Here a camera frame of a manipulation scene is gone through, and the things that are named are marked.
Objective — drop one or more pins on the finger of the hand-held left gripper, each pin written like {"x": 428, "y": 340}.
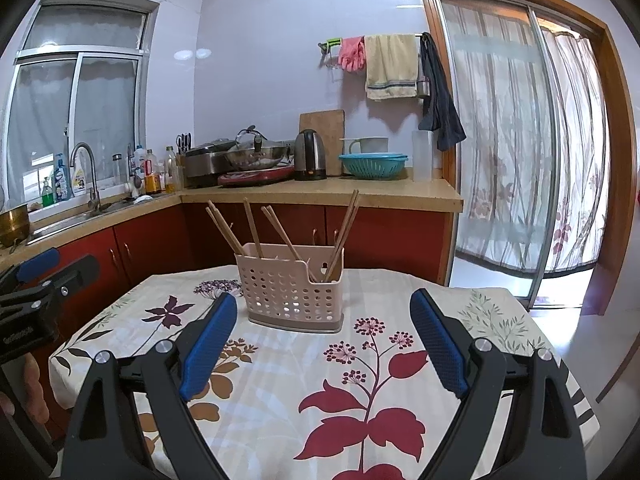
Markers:
{"x": 40, "y": 260}
{"x": 75, "y": 275}

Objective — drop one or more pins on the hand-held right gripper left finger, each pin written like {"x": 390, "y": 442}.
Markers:
{"x": 207, "y": 345}

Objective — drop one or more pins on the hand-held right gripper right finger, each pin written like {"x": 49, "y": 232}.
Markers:
{"x": 440, "y": 345}

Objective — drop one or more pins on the pink plastic utensil holder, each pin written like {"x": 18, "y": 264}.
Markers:
{"x": 280, "y": 295}

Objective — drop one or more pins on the pile of wooden chopsticks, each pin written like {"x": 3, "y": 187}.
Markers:
{"x": 253, "y": 230}

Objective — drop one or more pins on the person's left hand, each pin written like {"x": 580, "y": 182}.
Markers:
{"x": 35, "y": 390}

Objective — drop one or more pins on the brass pot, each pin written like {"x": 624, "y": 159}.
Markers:
{"x": 14, "y": 222}

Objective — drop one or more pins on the steel kitchen sink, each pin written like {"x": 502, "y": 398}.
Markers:
{"x": 70, "y": 220}

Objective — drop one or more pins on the green dish soap bottle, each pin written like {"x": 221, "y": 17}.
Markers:
{"x": 47, "y": 196}

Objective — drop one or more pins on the blue detergent bottle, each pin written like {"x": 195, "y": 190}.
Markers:
{"x": 62, "y": 180}

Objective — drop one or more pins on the white spray bottle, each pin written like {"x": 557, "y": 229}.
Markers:
{"x": 79, "y": 180}

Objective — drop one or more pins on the steel kitchen faucet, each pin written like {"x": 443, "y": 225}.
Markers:
{"x": 92, "y": 175}

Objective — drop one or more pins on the small white dish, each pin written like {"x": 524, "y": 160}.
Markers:
{"x": 142, "y": 199}

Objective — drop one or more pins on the floral tablecloth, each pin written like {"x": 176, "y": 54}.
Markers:
{"x": 310, "y": 360}

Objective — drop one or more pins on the glass jar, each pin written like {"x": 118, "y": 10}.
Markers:
{"x": 117, "y": 167}

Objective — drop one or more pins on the amber oil bottle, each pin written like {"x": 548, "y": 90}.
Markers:
{"x": 152, "y": 180}

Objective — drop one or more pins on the clear seasoning bottle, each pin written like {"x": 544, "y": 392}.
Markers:
{"x": 170, "y": 170}

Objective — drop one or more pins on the steel rice cooker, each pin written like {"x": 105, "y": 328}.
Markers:
{"x": 202, "y": 170}

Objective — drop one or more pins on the aluminium framed window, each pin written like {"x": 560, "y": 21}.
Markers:
{"x": 105, "y": 105}

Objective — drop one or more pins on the knife block with scissors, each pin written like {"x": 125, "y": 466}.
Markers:
{"x": 183, "y": 144}

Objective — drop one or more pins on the red induction cooktop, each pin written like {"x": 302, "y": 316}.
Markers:
{"x": 250, "y": 177}

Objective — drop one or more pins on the beige kitchen countertop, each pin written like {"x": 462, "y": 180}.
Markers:
{"x": 350, "y": 192}

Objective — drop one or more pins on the translucent plastic container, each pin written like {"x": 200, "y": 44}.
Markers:
{"x": 422, "y": 157}

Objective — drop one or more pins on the teal plastic colander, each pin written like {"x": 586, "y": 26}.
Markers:
{"x": 372, "y": 167}

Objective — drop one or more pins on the steel wok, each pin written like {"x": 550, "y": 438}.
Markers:
{"x": 255, "y": 159}

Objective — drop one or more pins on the sheer patterned curtain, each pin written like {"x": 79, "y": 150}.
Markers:
{"x": 500, "y": 160}

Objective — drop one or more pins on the glass wok lid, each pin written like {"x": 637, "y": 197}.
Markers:
{"x": 246, "y": 136}

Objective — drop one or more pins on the dark cloth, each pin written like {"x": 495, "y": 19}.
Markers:
{"x": 445, "y": 115}

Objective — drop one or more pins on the wooden cutting board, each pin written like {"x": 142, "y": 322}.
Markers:
{"x": 327, "y": 125}

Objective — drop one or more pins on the metal towel rack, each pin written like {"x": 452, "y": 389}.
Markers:
{"x": 424, "y": 89}

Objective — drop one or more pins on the beige towel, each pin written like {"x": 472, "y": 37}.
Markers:
{"x": 392, "y": 65}

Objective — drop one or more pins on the wooden framed sliding door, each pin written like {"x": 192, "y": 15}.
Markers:
{"x": 617, "y": 110}

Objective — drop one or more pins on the pink rubber gloves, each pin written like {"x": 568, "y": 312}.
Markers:
{"x": 352, "y": 54}

